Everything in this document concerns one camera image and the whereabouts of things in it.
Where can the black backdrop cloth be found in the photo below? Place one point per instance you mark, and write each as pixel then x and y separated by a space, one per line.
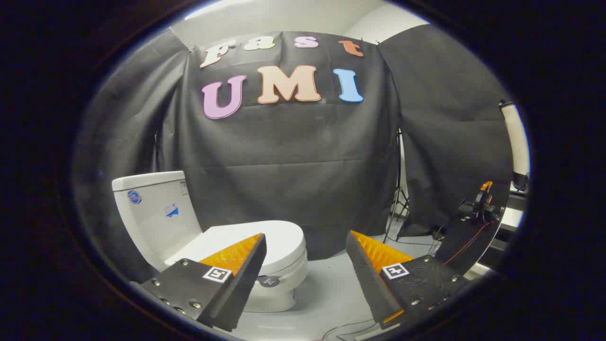
pixel 293 166

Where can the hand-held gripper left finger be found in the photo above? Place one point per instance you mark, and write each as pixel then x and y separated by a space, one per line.
pixel 246 279

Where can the black and orange gripper device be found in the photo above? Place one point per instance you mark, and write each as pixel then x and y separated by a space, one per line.
pixel 480 203

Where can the white toilet lid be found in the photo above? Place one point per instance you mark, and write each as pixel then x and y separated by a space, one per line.
pixel 284 239

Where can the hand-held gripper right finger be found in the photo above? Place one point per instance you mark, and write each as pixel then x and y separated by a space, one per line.
pixel 364 274

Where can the white ceramic toilet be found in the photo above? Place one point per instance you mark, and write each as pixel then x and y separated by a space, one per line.
pixel 151 213

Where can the white cylindrical lamp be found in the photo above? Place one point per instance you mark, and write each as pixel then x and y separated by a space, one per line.
pixel 516 137

